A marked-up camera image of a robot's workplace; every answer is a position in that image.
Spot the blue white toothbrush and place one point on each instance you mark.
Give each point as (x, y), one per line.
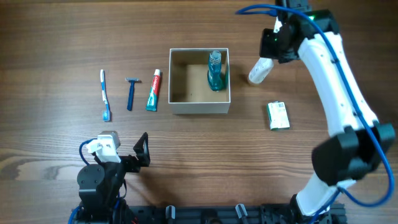
(106, 113)

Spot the blue disposable razor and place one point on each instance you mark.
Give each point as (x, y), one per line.
(132, 82)

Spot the white lotion tube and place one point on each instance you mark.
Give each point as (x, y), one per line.
(260, 70)

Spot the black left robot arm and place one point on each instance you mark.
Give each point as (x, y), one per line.
(103, 176)

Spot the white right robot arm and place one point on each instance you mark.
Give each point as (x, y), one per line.
(358, 142)

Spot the blue Listerine mouthwash bottle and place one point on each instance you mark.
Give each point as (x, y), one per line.
(214, 75)

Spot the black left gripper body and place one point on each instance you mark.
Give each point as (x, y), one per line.
(130, 164)

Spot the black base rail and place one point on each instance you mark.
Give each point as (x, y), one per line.
(262, 214)

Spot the green white soap packet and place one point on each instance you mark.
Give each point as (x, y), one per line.
(278, 118)

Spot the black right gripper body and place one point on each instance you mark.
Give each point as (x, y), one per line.
(272, 46)

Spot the Colgate toothpaste tube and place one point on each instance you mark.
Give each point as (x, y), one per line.
(154, 92)

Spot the white cardboard box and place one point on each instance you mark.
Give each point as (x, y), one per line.
(189, 90)

